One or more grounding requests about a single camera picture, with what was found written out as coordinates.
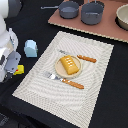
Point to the golden bread loaf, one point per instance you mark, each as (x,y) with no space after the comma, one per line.
(69,65)

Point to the wooden handled fork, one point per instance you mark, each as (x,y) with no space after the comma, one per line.
(69,82)

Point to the round beige plate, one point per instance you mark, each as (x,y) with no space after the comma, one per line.
(62,72)

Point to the grey saucepan with handle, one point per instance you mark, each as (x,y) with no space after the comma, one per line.
(68,9)

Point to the beige bowl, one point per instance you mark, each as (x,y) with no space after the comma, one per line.
(122,15)

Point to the yellow butter box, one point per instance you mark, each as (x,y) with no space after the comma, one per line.
(19,70)

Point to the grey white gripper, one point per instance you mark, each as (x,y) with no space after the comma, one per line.
(8,63)

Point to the white woven placemat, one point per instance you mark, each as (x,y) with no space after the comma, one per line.
(69,103)

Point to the wooden handled knife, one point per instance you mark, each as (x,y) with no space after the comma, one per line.
(79,56)

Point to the pink wooden tray board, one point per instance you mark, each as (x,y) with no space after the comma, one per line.
(106,28)

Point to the grey cooking pot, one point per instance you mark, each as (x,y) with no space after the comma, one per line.
(91,13)

